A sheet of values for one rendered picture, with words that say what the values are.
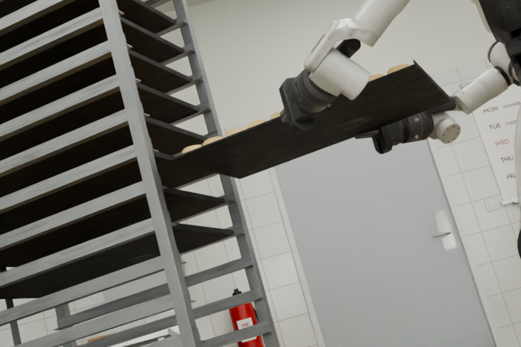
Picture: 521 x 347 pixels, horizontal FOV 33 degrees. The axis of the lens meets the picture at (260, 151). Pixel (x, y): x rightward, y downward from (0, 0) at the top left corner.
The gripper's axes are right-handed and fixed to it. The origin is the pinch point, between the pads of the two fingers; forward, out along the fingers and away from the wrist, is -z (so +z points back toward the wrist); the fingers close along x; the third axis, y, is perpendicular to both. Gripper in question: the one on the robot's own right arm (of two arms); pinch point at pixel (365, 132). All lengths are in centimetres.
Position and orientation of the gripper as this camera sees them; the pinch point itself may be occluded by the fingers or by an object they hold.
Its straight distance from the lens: 229.9
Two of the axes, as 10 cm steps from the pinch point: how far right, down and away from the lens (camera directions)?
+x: -2.6, -9.4, 2.4
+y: 3.6, -3.2, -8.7
